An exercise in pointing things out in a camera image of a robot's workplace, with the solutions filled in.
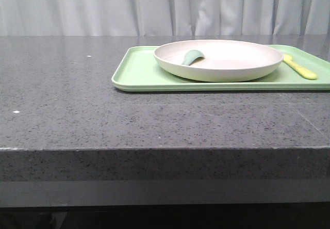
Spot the beige round plate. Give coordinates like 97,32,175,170
154,40,283,82

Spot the yellow plastic fork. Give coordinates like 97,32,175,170
283,54,318,80

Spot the light green plastic tray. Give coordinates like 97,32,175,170
111,45,329,92

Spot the green plastic spoon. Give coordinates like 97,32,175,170
181,50,205,66

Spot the white pleated curtain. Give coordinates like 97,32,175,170
1,0,329,36

